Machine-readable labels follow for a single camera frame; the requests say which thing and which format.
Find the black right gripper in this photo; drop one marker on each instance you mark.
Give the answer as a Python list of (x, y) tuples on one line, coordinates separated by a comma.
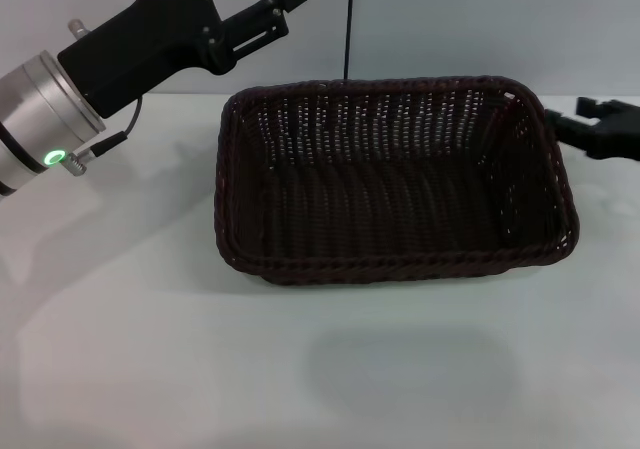
[(617, 131)]

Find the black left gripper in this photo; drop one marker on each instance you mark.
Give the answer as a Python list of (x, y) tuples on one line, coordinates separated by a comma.
[(150, 44)]

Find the dark brown woven basket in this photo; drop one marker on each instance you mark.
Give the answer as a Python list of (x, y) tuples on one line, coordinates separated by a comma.
[(390, 189)]

